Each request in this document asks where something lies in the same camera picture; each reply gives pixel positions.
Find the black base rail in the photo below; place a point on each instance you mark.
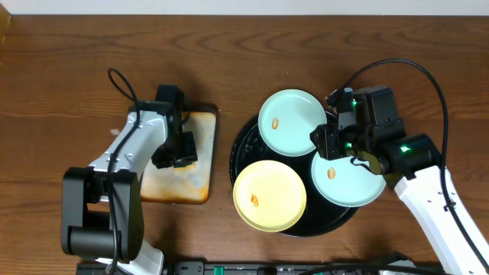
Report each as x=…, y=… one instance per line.
x=390, y=264

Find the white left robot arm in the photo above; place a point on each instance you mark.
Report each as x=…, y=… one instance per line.
x=101, y=204

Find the rectangular soapy baking tray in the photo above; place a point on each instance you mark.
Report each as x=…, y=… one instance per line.
x=187, y=185

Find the round black tray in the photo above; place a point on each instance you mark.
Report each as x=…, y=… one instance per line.
x=320, y=215

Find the pale yellow plate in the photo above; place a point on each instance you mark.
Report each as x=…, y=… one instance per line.
x=269, y=195

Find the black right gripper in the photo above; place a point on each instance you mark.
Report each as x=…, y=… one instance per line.
x=328, y=147

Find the green and yellow sponge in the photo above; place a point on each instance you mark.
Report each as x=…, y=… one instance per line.
x=192, y=166

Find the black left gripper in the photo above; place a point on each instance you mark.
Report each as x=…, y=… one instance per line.
x=176, y=153

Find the mint green plate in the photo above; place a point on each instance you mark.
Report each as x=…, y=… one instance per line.
x=346, y=182
x=286, y=120

